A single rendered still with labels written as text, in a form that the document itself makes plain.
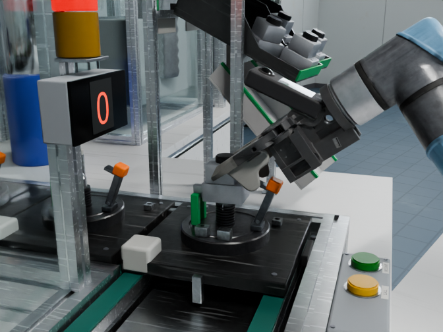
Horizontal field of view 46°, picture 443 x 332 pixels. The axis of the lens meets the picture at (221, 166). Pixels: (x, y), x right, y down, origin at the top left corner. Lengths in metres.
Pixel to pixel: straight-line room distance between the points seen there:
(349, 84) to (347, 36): 8.39
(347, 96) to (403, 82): 0.07
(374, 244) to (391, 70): 0.50
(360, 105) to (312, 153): 0.09
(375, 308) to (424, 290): 0.28
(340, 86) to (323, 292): 0.27
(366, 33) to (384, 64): 8.26
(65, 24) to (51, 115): 0.10
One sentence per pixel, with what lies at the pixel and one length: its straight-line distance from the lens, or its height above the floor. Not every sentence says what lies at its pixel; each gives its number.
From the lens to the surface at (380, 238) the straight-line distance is 1.13.
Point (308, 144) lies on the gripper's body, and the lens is 0.72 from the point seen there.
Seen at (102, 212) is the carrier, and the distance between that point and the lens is 0.89.
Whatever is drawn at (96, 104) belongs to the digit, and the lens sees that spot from 0.61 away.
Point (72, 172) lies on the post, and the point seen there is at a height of 1.12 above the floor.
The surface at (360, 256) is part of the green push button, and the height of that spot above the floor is 0.97.
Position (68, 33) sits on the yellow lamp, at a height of 1.29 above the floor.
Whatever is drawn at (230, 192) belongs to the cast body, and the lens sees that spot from 0.77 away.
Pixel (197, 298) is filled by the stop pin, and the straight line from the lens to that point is 0.73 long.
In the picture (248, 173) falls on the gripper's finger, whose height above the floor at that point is 1.09.
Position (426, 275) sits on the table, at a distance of 1.01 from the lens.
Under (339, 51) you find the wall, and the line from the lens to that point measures 9.15.
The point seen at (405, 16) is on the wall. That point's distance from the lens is 8.73.
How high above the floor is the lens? 1.31
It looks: 17 degrees down
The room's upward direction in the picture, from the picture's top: straight up
